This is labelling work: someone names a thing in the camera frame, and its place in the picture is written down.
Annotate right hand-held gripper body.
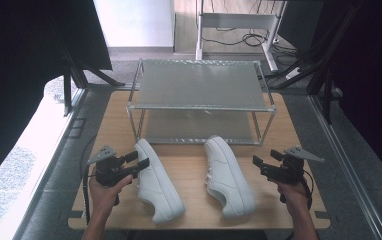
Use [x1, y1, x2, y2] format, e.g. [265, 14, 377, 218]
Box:
[261, 146, 326, 185]

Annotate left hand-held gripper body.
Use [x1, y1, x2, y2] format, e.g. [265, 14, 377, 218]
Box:
[86, 144, 137, 188]

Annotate white sneaker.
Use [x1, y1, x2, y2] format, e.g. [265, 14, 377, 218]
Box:
[203, 134, 257, 220]
[134, 138, 186, 225]

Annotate metal two-tier shoe rack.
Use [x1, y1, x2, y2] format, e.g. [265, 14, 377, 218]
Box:
[126, 58, 277, 147]

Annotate person's right hand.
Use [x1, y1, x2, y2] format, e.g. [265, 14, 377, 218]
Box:
[276, 180, 309, 213]

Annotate person's left hand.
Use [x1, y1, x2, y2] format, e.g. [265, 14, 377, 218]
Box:
[88, 173, 134, 218]

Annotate dark floor socket hatch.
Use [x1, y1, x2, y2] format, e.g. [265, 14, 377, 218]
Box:
[66, 116, 87, 140]

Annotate white power strip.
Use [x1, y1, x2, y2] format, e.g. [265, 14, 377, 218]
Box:
[285, 66, 302, 81]

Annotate black metal stand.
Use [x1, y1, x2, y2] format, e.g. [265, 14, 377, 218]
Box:
[264, 0, 363, 125]
[54, 29, 127, 118]

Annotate black curtain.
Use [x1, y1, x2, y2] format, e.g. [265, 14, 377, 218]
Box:
[0, 0, 113, 195]
[322, 0, 382, 189]

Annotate thin black floor cable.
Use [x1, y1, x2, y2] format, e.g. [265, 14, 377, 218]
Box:
[79, 133, 99, 181]

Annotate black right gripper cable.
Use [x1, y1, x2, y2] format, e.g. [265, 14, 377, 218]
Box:
[279, 169, 315, 210]

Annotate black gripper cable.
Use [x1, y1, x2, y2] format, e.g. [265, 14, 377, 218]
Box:
[82, 165, 96, 225]
[279, 169, 315, 210]

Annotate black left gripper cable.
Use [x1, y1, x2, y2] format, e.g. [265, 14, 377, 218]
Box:
[82, 165, 96, 225]

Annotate bundle of black cables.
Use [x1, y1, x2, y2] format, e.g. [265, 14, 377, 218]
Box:
[201, 26, 300, 58]

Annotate white desk frame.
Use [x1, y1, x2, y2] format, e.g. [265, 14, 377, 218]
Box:
[195, 0, 288, 73]

